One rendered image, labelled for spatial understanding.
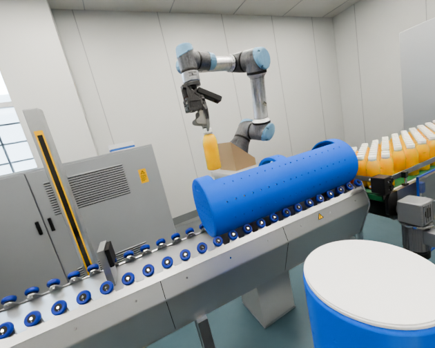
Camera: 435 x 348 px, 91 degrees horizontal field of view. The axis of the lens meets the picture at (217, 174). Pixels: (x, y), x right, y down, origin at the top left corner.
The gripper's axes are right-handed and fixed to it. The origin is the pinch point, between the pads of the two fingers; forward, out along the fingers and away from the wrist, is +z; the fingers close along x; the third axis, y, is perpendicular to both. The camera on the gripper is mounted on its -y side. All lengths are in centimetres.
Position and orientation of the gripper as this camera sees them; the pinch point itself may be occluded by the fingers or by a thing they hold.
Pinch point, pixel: (207, 128)
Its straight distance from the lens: 98.9
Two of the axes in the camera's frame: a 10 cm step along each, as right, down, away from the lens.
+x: 3.8, 0.9, -9.2
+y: -9.0, 2.7, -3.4
